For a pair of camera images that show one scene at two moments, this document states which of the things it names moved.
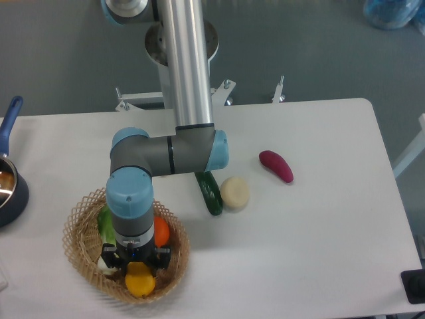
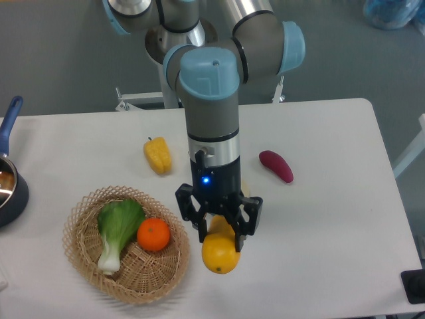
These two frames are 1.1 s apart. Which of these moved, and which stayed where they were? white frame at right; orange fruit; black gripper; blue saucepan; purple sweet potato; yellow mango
Moved: black gripper; yellow mango
Stayed: white frame at right; purple sweet potato; orange fruit; blue saucepan
